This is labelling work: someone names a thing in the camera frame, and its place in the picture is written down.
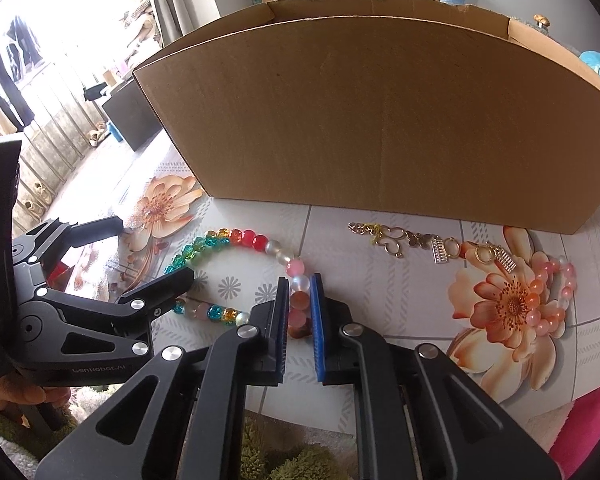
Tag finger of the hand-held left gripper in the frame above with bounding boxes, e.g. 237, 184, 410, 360
12, 216, 125, 287
19, 266, 197, 358

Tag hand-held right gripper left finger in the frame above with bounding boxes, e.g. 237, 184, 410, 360
34, 276, 291, 480

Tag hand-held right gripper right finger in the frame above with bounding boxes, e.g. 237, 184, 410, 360
310, 273, 563, 480

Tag multicolour glass bead necklace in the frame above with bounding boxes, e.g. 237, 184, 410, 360
165, 228, 313, 341

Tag brown cardboard box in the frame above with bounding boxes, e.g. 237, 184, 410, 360
132, 0, 600, 235

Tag person's left hand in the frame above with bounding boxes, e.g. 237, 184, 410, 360
0, 374, 74, 413

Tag black low cabinet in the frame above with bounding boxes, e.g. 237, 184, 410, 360
102, 80, 164, 154

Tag green shaggy rug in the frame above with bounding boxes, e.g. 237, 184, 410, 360
0, 390, 361, 480

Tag hanging dark clothes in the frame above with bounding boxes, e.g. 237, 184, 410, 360
0, 15, 44, 131

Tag grey curtain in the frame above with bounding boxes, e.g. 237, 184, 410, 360
145, 0, 192, 49

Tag grey patterned cloth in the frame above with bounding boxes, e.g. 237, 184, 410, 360
535, 25, 583, 58

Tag gold charm chain bracelet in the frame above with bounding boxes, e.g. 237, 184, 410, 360
348, 221, 462, 265

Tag pink bead bracelet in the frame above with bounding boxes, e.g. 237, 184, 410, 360
522, 255, 579, 337

